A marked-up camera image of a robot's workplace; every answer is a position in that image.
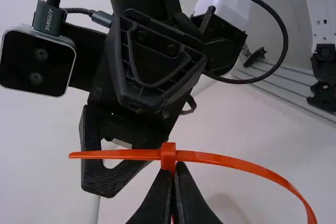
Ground silver rails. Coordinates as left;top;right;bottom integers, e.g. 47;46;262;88
236;47;336;125

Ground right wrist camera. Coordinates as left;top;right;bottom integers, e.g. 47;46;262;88
0;26;77;99

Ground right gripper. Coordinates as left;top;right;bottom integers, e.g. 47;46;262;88
62;8;207;150

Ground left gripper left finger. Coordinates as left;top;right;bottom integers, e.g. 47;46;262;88
125;168;173;224

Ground black cable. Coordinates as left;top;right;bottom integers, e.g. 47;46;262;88
209;0;289;84
31;0;116;37

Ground orange cable tie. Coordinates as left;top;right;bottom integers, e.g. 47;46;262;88
68;142;318;224

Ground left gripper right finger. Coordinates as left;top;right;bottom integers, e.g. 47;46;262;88
173;161;227;224

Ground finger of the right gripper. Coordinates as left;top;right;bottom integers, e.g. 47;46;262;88
78;104;163;199

